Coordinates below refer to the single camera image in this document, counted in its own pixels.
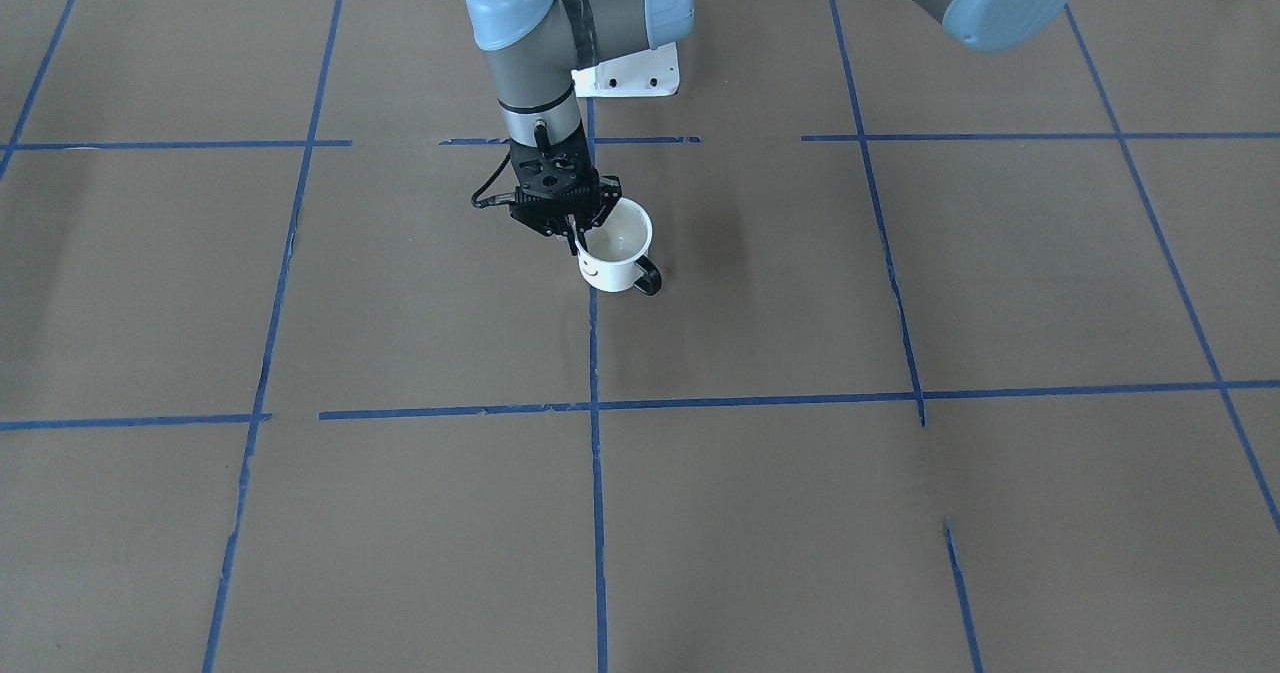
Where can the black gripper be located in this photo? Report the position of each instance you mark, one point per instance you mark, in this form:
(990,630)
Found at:
(608,203)

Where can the white smiley face mug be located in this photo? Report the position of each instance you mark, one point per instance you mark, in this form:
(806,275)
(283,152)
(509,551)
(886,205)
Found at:
(618,252)

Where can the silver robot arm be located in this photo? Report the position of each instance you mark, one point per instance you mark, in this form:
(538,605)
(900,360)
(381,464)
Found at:
(533,47)

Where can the white camera post base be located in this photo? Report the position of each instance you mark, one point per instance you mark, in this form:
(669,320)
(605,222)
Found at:
(635,73)

